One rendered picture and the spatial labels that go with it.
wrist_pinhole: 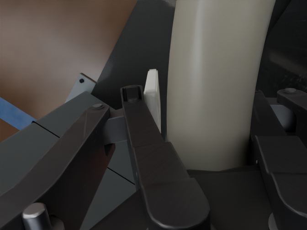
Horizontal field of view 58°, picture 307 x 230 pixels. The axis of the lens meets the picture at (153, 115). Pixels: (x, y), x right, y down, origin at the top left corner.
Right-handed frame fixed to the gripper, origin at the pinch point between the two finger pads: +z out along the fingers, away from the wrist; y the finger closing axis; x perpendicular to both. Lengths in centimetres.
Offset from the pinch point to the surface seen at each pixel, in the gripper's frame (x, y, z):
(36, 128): -21, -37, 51
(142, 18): 5, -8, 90
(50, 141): -24, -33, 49
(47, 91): -21, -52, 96
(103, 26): 3, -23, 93
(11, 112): -30, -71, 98
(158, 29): 0, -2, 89
